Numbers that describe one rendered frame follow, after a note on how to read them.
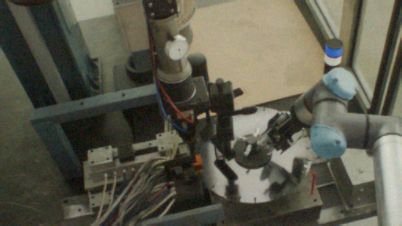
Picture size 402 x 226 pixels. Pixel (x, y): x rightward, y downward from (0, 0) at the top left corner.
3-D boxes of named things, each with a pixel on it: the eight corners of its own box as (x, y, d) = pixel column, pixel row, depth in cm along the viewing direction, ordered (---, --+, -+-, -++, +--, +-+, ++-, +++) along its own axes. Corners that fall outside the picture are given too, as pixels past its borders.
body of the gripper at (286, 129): (258, 135, 124) (284, 112, 114) (275, 117, 129) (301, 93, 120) (279, 157, 124) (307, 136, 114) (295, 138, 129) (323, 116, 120)
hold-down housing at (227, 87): (236, 128, 127) (231, 72, 111) (237, 143, 124) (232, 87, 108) (214, 130, 127) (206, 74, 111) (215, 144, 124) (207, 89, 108)
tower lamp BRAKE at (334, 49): (338, 45, 136) (339, 37, 134) (344, 56, 133) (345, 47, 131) (323, 48, 136) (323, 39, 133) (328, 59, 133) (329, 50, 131)
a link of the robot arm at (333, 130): (366, 143, 97) (366, 100, 103) (309, 138, 99) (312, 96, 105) (360, 164, 104) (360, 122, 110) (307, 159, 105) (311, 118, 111)
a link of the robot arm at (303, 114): (312, 84, 116) (336, 109, 117) (301, 94, 120) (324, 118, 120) (297, 100, 112) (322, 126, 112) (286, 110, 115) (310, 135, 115)
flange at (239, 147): (257, 174, 133) (257, 169, 131) (224, 155, 137) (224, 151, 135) (279, 146, 138) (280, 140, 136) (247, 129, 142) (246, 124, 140)
